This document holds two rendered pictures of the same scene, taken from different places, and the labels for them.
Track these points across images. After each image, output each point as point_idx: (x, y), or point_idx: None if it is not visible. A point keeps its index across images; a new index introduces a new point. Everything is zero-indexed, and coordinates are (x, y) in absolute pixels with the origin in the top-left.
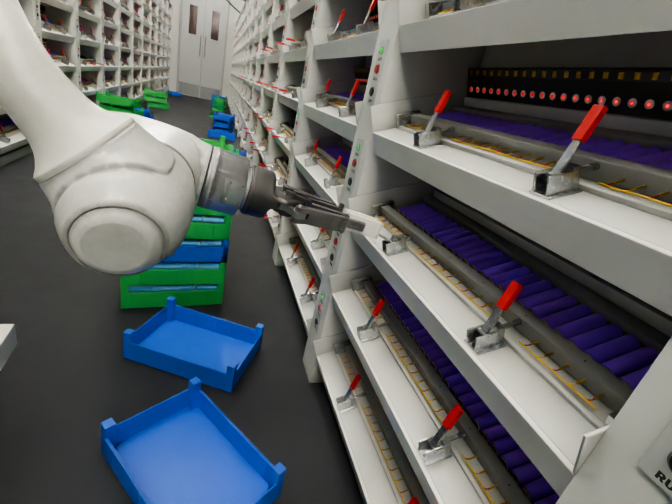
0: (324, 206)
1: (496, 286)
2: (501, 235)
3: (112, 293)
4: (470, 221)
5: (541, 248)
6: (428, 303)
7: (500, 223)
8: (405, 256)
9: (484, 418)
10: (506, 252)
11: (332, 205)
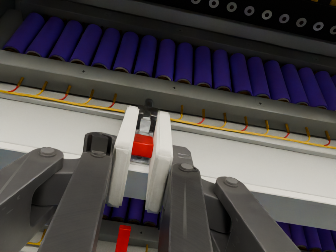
0: (102, 209)
1: None
2: (231, 35)
3: None
4: (167, 26)
5: (305, 37)
6: (331, 198)
7: (224, 17)
8: (174, 142)
9: (316, 238)
10: (265, 57)
11: (96, 172)
